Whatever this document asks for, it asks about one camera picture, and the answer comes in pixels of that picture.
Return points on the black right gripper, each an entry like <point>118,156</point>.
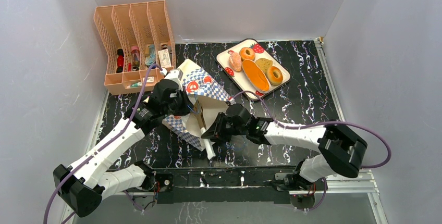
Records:
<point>212,131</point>

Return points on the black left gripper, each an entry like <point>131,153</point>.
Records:
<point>186,105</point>

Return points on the blue checkered paper bag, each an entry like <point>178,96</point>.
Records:
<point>207,98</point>

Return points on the fake brown bread loaf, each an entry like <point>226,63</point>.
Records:
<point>256,76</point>

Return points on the sugared orange fake bread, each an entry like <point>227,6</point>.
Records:
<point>235,61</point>

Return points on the fake ring donut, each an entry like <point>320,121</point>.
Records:
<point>274,75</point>
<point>247,53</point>

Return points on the fake bread slice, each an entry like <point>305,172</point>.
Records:
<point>264,64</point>

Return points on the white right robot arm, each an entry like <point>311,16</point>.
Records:
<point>340,149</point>

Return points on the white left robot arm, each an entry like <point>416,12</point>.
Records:
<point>85,183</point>

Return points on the small white label card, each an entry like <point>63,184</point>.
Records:
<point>148,80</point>

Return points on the small tube in organizer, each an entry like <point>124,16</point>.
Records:
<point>135,85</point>

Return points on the blue item in organizer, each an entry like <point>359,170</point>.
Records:
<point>150,55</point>

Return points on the white printed card box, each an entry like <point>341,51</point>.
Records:
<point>164,58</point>

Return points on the strawberry pattern white tray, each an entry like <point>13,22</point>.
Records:
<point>239,78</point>

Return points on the pink capped bottle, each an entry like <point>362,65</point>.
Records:
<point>135,63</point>

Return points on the red black toy figure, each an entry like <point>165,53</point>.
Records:
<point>120,60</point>

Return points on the pink plastic file organizer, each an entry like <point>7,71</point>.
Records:
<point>139,41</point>

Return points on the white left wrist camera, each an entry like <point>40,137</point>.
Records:
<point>175,75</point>

